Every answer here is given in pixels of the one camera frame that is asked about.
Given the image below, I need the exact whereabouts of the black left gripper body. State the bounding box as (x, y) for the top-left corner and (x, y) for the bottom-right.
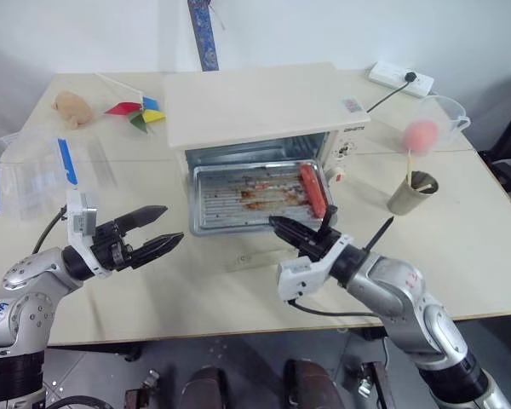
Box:
(89, 218), (136, 273)

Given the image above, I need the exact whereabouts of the dark brown rounded shape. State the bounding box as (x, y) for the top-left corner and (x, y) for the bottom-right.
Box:
(283, 359), (346, 409)
(181, 366), (230, 409)

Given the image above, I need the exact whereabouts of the clear plastic storage box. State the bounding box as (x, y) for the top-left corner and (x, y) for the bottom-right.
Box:
(0, 131), (63, 221)

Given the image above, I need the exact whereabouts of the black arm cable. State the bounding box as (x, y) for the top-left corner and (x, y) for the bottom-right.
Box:
(31, 204), (69, 256)
(286, 297), (383, 319)

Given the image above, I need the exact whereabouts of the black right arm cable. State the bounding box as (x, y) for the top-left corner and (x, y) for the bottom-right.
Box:
(286, 297), (383, 319)

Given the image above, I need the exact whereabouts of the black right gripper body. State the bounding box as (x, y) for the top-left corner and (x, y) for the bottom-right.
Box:
(296, 229), (345, 262)

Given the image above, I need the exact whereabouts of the metal baking tray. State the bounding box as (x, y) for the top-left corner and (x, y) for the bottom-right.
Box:
(188, 159), (336, 238)

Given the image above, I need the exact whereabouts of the black pointed stick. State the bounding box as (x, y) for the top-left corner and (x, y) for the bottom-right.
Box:
(363, 216), (396, 253)

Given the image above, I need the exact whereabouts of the beige plush toy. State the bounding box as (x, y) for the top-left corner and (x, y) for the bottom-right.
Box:
(52, 89), (95, 130)

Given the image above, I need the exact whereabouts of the white power strip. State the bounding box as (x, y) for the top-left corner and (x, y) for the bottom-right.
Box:
(368, 60), (436, 100)

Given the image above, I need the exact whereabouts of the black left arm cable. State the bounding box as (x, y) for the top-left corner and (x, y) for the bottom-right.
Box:
(31, 204), (69, 256)

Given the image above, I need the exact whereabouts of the pink peach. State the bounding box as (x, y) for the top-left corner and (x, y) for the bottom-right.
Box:
(401, 120), (440, 155)

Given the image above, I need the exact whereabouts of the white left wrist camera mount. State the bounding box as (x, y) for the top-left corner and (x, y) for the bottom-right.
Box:
(65, 190), (113, 280)

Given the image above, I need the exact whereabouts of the red sausage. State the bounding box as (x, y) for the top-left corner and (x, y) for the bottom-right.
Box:
(298, 164), (328, 219)

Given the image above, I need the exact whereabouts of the blue patterned post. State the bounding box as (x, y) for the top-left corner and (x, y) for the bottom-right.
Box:
(187, 0), (221, 72)

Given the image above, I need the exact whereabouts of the colourful paper pinwheel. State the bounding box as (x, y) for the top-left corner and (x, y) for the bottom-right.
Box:
(95, 72), (168, 138)

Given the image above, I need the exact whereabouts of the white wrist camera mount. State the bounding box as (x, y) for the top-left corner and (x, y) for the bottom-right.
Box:
(275, 236), (355, 304)
(65, 190), (113, 280)

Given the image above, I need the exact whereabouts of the black chair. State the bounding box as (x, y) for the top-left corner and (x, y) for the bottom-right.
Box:
(476, 71), (511, 206)

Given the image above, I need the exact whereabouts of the black plug with cable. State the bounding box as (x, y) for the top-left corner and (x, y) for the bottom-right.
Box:
(367, 71), (418, 115)

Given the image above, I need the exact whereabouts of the clear plastic measuring cup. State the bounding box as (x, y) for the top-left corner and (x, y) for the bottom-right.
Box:
(408, 94), (472, 153)

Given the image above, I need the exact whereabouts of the white toaster oven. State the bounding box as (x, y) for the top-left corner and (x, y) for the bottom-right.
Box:
(161, 61), (372, 239)

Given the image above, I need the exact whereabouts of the clear lid with blue clip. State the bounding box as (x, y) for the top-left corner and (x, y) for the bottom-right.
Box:
(50, 135), (121, 193)

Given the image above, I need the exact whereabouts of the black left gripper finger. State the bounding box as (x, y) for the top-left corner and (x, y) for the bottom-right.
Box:
(129, 232), (185, 270)
(114, 204), (169, 239)

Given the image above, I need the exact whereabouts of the white oven knob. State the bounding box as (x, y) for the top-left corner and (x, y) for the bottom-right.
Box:
(334, 140), (359, 160)
(325, 166), (347, 185)

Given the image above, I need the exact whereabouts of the grey metal cup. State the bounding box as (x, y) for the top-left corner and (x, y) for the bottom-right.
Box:
(386, 170), (440, 217)

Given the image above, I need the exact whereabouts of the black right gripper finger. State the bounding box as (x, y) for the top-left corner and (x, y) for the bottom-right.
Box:
(319, 205), (340, 239)
(267, 215), (317, 251)

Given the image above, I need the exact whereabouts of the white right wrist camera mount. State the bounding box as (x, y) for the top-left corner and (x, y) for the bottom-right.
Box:
(275, 236), (355, 304)

